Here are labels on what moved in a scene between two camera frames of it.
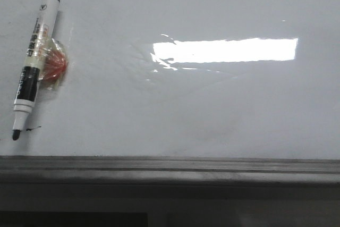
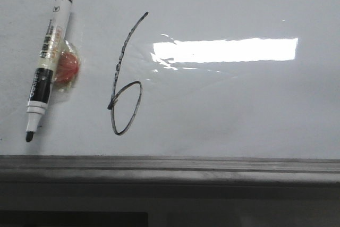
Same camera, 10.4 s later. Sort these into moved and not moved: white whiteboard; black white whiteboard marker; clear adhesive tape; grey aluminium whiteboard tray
Moved: black white whiteboard marker; clear adhesive tape
Not moved: white whiteboard; grey aluminium whiteboard tray
